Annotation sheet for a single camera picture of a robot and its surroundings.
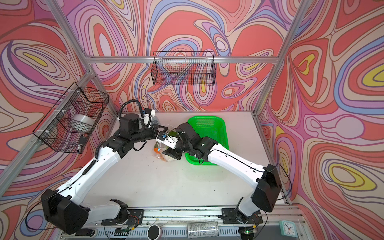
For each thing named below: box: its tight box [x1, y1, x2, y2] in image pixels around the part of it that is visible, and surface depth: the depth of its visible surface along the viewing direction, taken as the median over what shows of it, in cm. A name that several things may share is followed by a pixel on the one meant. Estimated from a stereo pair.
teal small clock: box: [279, 220, 298, 238], surface depth 70 cm
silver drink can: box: [187, 222, 220, 239], surface depth 67 cm
